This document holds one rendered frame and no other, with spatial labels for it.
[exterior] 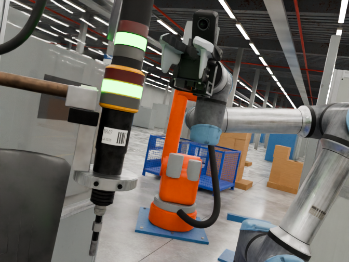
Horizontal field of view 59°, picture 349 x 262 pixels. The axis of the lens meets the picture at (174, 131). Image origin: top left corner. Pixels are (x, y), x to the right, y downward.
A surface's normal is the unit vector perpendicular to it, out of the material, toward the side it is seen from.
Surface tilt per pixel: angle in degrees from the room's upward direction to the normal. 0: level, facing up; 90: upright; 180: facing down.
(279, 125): 107
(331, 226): 90
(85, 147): 90
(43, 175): 42
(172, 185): 90
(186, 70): 90
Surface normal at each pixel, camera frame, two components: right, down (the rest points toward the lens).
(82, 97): 0.27, 0.11
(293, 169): -0.39, -0.03
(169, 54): 0.86, 0.26
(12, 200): 0.42, -0.59
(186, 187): 0.04, 0.06
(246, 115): 0.10, -0.36
